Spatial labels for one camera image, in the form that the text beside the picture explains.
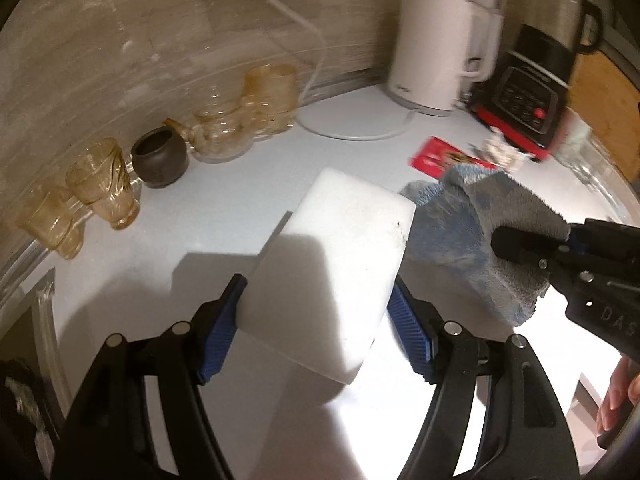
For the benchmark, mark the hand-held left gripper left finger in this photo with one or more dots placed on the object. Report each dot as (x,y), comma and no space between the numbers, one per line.
(220,330)

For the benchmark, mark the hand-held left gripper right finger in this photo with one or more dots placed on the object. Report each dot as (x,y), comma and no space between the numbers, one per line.
(410,330)

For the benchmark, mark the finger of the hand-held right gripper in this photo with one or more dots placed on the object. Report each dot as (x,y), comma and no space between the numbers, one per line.
(607,237)
(525,247)

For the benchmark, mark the blue and white cloth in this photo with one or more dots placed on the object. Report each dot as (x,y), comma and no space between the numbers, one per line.
(460,220)

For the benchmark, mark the white foam block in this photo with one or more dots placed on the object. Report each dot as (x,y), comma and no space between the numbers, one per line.
(330,270)

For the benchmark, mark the person's right hand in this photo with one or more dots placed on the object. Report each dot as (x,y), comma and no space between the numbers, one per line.
(615,400)

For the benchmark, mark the clear drinking glass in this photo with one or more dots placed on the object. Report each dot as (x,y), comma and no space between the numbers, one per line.
(592,160)

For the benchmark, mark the small crumpled white tissue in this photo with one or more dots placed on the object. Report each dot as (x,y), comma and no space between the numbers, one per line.
(500,150)

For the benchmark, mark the white paper cup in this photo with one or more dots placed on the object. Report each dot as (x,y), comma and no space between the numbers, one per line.
(575,130)

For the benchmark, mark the red snack packet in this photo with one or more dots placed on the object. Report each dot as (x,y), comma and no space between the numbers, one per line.
(440,157)

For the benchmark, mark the wooden cutting board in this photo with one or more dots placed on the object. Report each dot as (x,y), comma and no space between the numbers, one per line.
(605,105)

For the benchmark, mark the black and red blender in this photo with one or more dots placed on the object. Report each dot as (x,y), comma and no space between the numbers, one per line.
(535,85)

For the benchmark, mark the black ceramic cup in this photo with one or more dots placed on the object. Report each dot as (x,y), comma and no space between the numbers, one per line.
(160,160)

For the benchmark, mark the ribbed amber glass cup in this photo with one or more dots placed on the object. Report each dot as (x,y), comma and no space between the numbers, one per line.
(102,185)

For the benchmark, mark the clear glass teapot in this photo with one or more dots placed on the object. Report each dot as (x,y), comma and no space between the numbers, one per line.
(220,130)

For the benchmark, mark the plain amber glass cup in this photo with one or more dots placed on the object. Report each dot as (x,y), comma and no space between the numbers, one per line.
(50,222)

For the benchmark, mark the white electric kettle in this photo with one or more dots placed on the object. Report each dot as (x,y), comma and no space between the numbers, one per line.
(435,50)

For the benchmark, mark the amber glass mug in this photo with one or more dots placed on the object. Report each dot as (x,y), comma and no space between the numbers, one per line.
(270,95)

